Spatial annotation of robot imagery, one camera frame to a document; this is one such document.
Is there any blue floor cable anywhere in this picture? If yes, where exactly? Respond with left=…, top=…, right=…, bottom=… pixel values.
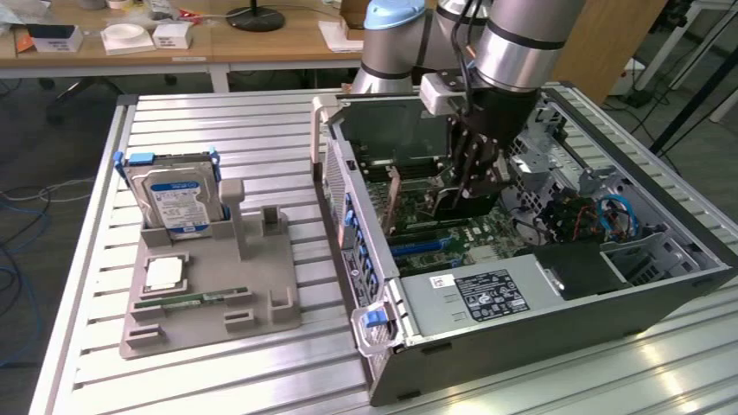
left=0, top=189, right=56, bottom=368

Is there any wooden desk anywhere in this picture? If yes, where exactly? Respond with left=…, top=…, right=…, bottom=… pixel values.
left=0, top=0, right=527, bottom=82

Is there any green motherboard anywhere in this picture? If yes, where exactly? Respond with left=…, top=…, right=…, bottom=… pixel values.
left=356, top=146, right=538, bottom=278

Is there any installed RAM stick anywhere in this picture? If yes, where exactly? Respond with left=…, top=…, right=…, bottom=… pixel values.
left=400, top=217, right=470, bottom=231

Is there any white paper stack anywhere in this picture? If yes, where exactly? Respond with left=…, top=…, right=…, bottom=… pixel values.
left=318, top=19, right=366, bottom=54

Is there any black wire bundle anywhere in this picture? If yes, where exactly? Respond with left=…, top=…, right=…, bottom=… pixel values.
left=544, top=198, right=601, bottom=243

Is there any grey disk bay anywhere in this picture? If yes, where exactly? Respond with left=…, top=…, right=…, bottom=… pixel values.
left=598, top=231, right=702, bottom=290

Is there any white box with dark lid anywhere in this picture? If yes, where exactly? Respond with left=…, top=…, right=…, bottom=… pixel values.
left=28, top=24, right=85, bottom=54

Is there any white labelled box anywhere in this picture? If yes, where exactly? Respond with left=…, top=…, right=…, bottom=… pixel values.
left=152, top=22, right=195, bottom=49

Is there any wooden cabinet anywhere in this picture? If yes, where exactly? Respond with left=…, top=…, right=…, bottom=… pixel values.
left=544, top=0, right=679, bottom=105

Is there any grey parts rack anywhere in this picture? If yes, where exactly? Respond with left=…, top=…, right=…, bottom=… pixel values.
left=117, top=178, right=304, bottom=360

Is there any green RAM stick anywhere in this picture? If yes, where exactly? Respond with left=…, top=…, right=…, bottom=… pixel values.
left=137, top=290, right=251, bottom=309

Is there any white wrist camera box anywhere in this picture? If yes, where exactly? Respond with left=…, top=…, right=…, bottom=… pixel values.
left=419, top=72, right=471, bottom=117

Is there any brown cardboard box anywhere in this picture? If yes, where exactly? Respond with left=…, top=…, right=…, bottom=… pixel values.
left=338, top=0, right=371, bottom=31

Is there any white round holder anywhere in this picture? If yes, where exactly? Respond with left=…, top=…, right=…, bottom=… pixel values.
left=100, top=23, right=157, bottom=56

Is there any black graphics card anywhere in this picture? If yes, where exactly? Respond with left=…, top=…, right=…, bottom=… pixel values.
left=383, top=166, right=503, bottom=237

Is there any blue expansion slot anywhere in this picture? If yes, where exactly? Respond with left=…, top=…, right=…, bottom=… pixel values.
left=391, top=239, right=446, bottom=257

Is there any grey power supply unit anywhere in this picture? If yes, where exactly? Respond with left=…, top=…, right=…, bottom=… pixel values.
left=396, top=254, right=565, bottom=338

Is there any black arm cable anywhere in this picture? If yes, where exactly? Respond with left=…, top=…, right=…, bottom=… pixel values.
left=451, top=0, right=487, bottom=114

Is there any hard disk in blue caddy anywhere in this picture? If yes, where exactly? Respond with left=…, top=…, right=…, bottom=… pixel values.
left=112, top=150, right=226, bottom=241

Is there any open black PC case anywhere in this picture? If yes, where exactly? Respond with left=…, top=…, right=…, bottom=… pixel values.
left=310, top=81, right=738, bottom=407

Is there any black lamp base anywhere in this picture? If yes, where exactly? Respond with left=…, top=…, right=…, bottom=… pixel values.
left=224, top=0, right=288, bottom=32

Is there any silver CPU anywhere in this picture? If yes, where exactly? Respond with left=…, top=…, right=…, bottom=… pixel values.
left=143, top=258, right=186, bottom=291

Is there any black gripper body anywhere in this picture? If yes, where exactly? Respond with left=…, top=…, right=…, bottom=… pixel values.
left=446, top=84, right=542, bottom=151

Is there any black office chair base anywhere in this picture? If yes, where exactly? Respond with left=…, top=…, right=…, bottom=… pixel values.
left=39, top=77, right=125, bottom=126

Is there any blue wire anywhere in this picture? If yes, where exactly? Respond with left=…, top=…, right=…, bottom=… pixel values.
left=597, top=194, right=641, bottom=243

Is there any black tripod pole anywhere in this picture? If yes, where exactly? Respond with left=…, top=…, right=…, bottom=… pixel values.
left=649, top=45, right=738, bottom=155

